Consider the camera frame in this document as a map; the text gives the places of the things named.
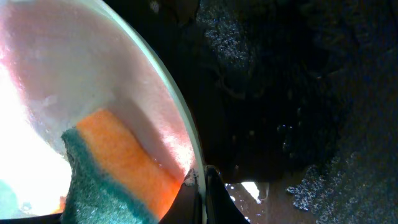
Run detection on green orange sponge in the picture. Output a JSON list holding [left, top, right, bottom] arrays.
[[61, 110, 182, 223]]

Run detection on light green plate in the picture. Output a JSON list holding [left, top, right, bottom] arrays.
[[1, 1, 207, 223]]

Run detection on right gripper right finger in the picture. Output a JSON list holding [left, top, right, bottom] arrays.
[[205, 166, 249, 224]]

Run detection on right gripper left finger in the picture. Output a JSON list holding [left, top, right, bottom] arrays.
[[159, 169, 203, 224]]

